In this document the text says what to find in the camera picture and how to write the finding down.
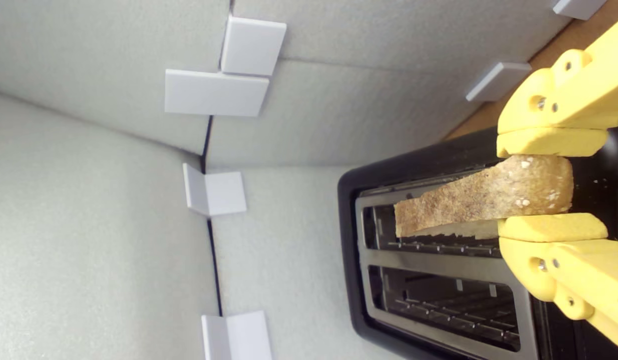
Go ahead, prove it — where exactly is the brown bread slice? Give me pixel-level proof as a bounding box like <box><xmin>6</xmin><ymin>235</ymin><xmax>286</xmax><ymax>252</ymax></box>
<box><xmin>394</xmin><ymin>154</ymin><xmax>575</xmax><ymax>238</ymax></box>

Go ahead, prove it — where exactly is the black two-slot toaster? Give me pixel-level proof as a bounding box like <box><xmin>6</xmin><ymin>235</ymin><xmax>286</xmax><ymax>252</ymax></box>
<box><xmin>337</xmin><ymin>111</ymin><xmax>618</xmax><ymax>360</ymax></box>

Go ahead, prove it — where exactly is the white wall clip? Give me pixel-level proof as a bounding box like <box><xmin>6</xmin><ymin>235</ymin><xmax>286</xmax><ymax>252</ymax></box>
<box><xmin>552</xmin><ymin>0</ymin><xmax>609</xmax><ymax>21</ymax></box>
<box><xmin>164</xmin><ymin>69</ymin><xmax>270</xmax><ymax>118</ymax></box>
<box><xmin>220</xmin><ymin>15</ymin><xmax>288</xmax><ymax>77</ymax></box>
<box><xmin>182</xmin><ymin>162</ymin><xmax>248</xmax><ymax>218</ymax></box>
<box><xmin>201</xmin><ymin>310</ymin><xmax>274</xmax><ymax>360</ymax></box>
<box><xmin>465</xmin><ymin>61</ymin><xmax>533</xmax><ymax>103</ymax></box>

